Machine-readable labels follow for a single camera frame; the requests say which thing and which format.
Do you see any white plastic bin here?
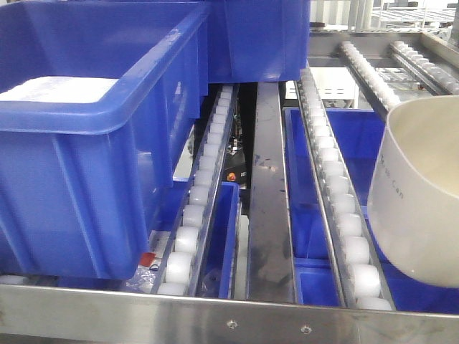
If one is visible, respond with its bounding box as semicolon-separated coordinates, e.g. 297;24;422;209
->
368;95;458;287

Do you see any black machine with red button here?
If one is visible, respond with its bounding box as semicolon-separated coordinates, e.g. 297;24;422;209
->
224;82;257;190

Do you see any white roller track left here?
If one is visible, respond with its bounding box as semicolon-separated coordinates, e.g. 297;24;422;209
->
151;84;239;297

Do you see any white roller track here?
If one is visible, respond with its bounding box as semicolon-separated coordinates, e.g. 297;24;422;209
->
341;41;401;112
151;84;239;297
391;41;458;95
295;67;396;311

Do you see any blue crate lower right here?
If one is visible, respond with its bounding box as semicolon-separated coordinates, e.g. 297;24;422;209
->
285;108;458;314

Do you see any blue crate behind front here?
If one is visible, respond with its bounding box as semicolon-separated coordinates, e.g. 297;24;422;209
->
207;1;311;85

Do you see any clear plastic bag red label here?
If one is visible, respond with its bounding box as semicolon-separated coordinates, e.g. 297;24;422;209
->
123;231;170;294

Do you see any large blue crate front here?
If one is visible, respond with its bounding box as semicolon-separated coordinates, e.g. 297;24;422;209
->
1;1;211;280

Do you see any white roller track middle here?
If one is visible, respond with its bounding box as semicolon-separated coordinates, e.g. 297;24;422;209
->
295;67;396;311

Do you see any white roller track far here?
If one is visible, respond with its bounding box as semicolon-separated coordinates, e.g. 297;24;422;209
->
341;41;401;112

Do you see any white sheet in crate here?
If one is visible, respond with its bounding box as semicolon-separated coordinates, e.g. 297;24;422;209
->
1;76;118;103

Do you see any white roller track rightmost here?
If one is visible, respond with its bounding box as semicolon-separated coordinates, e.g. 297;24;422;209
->
391;41;458;95

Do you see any steel centre divider rail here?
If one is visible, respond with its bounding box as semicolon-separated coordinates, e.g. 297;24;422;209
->
246;82;296;303

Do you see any steel front shelf rail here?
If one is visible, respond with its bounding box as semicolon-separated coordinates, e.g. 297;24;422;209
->
1;285;458;343

